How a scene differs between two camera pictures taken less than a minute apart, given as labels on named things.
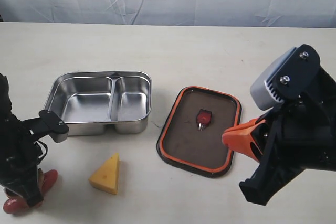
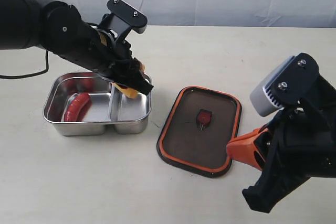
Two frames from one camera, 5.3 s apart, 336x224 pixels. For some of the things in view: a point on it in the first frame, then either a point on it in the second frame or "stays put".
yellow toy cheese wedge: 105,178 to 130,93
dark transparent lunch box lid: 191,138 stays put
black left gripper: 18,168 to 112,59
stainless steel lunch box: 100,103 stays put
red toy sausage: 14,205 to 79,103
